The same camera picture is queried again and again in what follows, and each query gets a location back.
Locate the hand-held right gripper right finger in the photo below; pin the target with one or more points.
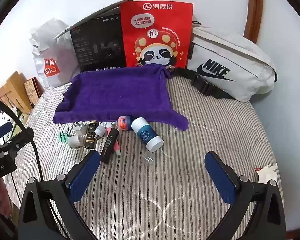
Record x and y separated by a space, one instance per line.
220 177

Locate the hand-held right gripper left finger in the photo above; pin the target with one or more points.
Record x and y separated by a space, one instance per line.
83 172

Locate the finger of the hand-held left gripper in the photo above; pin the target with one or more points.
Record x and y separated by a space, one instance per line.
22 140
1 130

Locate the white cylinder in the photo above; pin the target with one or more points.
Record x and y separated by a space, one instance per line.
75 141

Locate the black lip balm tube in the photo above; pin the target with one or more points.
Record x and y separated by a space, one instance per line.
108 146

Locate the black gold tube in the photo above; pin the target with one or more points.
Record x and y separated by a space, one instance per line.
91 136

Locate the green binder clip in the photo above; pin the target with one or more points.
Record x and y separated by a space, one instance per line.
63 136

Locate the pink tube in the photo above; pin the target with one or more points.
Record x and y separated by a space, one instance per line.
118 147

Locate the white charger plug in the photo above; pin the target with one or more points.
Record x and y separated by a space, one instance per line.
80 129

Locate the small pink blue jar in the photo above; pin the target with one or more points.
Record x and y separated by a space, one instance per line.
123 123

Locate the clear plastic cap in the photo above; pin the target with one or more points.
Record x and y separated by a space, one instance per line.
147 158

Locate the white blue bottle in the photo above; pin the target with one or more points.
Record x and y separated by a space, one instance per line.
146 133

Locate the person's left hand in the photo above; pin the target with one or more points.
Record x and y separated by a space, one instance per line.
5 197

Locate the white power strip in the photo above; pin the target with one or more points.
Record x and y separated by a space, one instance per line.
17 112

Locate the crumpled white tissue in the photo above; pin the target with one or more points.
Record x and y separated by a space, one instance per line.
266 173

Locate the brown patterned notebook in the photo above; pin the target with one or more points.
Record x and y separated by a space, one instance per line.
32 90

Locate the striped bed sheet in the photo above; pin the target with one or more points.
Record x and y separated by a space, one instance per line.
165 180

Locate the purple towel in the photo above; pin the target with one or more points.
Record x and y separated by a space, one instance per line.
120 92

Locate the white plastic bag orange label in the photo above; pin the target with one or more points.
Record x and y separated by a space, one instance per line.
57 47

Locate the black headset box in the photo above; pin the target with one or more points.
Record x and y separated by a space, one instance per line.
97 47

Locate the white waist bag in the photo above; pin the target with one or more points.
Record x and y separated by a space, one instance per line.
240 60

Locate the red paper bag panda print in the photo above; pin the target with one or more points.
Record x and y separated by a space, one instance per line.
157 22

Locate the wooden bed frame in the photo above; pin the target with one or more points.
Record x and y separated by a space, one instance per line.
15 87

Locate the wooden door frame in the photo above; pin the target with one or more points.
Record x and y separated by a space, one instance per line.
256 10

